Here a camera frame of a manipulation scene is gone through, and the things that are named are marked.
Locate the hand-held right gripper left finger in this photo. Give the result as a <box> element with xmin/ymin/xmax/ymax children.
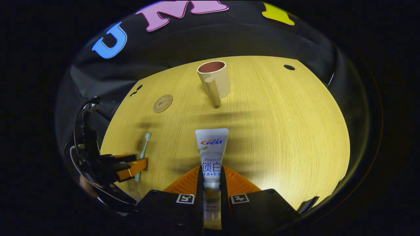
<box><xmin>136</xmin><ymin>166</ymin><xmax>204</xmax><ymax>236</ymax></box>

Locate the white toothpaste tube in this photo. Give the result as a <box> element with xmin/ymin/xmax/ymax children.
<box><xmin>195</xmin><ymin>128</ymin><xmax>229</xmax><ymax>222</ymax></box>

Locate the black backdrop cloth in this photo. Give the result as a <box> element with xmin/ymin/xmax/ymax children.
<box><xmin>54</xmin><ymin>0</ymin><xmax>371</xmax><ymax>148</ymax></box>

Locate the wooden desktop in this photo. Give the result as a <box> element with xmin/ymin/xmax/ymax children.
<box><xmin>98</xmin><ymin>55</ymin><xmax>351</xmax><ymax>230</ymax></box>

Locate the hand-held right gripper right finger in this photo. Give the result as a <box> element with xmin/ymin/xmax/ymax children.
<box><xmin>219</xmin><ymin>166</ymin><xmax>301</xmax><ymax>236</ymax></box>

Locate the beige cup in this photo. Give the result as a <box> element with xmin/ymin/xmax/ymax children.
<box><xmin>197</xmin><ymin>61</ymin><xmax>231</xmax><ymax>108</ymax></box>

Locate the round brown coaster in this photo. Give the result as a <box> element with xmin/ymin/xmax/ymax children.
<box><xmin>153</xmin><ymin>94</ymin><xmax>174</xmax><ymax>113</ymax></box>

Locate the pale green toothbrush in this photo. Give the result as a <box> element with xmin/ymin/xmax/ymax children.
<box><xmin>135</xmin><ymin>133</ymin><xmax>152</xmax><ymax>183</ymax></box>

